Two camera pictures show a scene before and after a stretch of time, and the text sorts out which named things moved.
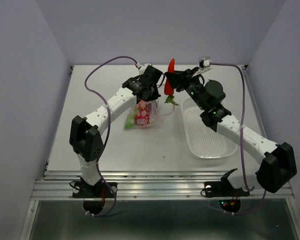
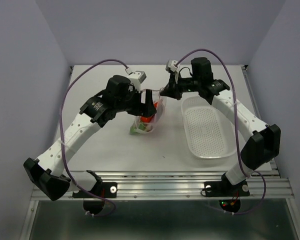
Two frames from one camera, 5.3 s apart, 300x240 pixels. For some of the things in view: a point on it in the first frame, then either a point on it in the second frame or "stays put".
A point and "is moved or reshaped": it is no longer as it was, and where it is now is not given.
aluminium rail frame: (145, 185) stays put
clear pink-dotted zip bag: (143, 114) is moved or reshaped
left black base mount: (94, 196) stays put
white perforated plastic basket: (203, 142) stays put
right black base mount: (228, 195) stays put
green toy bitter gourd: (130, 121) → (132, 130)
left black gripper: (155, 96) → (145, 109)
